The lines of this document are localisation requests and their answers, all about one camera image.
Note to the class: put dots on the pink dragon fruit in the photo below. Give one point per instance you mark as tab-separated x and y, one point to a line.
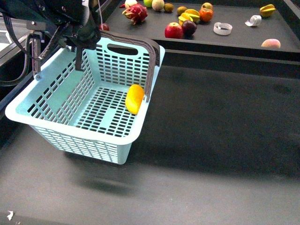
137	13

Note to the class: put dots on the red apple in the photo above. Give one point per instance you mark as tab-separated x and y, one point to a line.
174	30

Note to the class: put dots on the sliced yellow starfruit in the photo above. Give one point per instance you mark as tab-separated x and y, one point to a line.
189	14

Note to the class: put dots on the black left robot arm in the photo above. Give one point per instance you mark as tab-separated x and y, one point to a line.
42	11

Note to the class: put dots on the light blue plastic basket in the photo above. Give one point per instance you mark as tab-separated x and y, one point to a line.
84	112

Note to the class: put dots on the yellow mango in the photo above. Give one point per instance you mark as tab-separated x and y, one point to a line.
134	98

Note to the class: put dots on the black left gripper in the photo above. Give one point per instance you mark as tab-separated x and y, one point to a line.
83	30

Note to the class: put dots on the orange persimmon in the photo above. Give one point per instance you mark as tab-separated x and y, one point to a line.
206	15

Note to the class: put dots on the beige cantaloupe melon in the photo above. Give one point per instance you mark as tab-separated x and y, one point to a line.
158	5

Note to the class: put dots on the white paper scrap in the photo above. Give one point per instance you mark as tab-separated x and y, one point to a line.
10	215

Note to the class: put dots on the small dark red fruit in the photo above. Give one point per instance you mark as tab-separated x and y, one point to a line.
104	26

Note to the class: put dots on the brown kiwi fruit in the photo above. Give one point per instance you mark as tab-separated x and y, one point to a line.
168	7
181	10

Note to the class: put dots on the white round fruit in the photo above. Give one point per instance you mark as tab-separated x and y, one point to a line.
129	3

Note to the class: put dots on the whole yellow starfruit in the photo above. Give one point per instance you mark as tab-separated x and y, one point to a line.
267	11

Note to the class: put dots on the black fruit display tray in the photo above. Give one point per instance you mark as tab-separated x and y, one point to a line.
226	33

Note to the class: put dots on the pink peach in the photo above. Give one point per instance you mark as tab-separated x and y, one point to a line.
271	43

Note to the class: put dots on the small white tape roll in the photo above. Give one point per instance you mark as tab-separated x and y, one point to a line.
255	20

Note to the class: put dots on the dark purple plum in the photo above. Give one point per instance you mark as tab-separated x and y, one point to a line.
189	27

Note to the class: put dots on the green apple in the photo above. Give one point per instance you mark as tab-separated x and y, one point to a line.
148	3

